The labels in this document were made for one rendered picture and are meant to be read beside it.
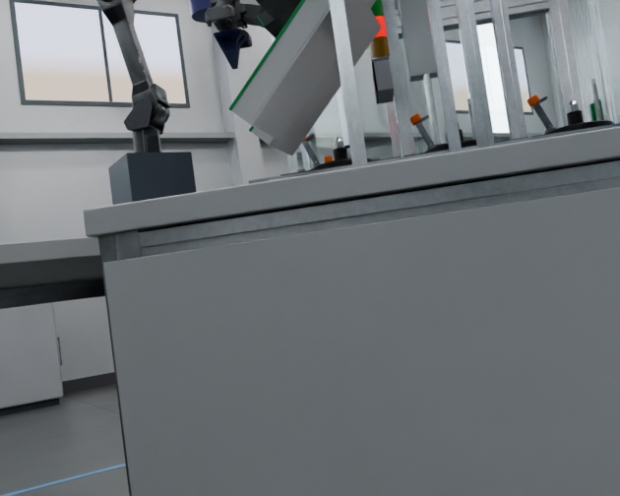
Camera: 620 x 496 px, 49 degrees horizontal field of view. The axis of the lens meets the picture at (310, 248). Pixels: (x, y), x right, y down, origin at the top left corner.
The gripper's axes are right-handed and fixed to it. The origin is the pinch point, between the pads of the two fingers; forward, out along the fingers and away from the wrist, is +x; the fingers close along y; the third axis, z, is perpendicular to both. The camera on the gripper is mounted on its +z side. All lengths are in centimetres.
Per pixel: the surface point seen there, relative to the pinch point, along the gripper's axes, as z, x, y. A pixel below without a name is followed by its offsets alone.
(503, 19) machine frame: 74, -25, 83
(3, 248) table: -26, 40, -53
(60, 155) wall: -294, -119, 547
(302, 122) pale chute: 14.6, 22.3, -21.8
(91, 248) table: -16, 41, -46
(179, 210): 5, 41, -70
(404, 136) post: 34.4, 19.1, 22.3
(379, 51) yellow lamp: 31.3, -1.7, 21.5
